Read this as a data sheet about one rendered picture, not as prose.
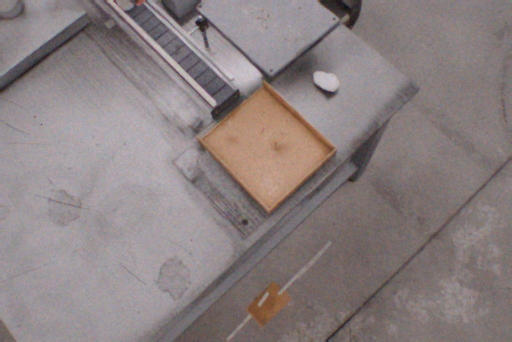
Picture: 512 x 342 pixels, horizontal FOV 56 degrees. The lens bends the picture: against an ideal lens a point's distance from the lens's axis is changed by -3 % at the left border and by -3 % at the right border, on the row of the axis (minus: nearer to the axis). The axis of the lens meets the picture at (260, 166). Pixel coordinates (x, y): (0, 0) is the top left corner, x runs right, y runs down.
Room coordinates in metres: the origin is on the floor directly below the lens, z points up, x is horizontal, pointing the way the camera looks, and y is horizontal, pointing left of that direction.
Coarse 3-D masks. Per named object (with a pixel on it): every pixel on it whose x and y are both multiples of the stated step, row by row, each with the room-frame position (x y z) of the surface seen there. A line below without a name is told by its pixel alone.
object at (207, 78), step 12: (132, 12) 1.01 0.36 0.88; (144, 12) 1.00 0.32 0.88; (144, 24) 0.96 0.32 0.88; (156, 24) 0.95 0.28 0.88; (156, 36) 0.91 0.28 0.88; (168, 36) 0.90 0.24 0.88; (168, 48) 0.86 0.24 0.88; (180, 48) 0.85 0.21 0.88; (180, 60) 0.81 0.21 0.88; (192, 60) 0.81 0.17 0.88; (192, 72) 0.77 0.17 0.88; (204, 72) 0.76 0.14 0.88; (204, 84) 0.72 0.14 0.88; (216, 84) 0.72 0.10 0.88; (228, 84) 0.71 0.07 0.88; (216, 96) 0.68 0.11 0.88; (228, 96) 0.67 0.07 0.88; (216, 108) 0.64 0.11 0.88
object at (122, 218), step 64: (64, 64) 0.88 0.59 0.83; (128, 64) 0.85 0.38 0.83; (320, 64) 0.78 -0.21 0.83; (384, 64) 0.76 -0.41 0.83; (0, 128) 0.67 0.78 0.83; (64, 128) 0.65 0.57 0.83; (128, 128) 0.63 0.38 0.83; (192, 128) 0.61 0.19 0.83; (320, 128) 0.57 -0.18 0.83; (0, 192) 0.47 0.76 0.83; (64, 192) 0.45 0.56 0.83; (128, 192) 0.43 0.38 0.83; (192, 192) 0.41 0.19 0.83; (0, 256) 0.28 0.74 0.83; (64, 256) 0.26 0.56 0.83; (128, 256) 0.25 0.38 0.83; (192, 256) 0.23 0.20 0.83; (64, 320) 0.09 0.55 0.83; (128, 320) 0.08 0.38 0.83
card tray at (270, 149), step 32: (256, 96) 0.69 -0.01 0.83; (224, 128) 0.60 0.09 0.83; (256, 128) 0.59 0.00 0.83; (288, 128) 0.58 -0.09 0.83; (224, 160) 0.50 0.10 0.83; (256, 160) 0.49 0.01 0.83; (288, 160) 0.48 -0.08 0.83; (320, 160) 0.47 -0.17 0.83; (256, 192) 0.39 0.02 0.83; (288, 192) 0.38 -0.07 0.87
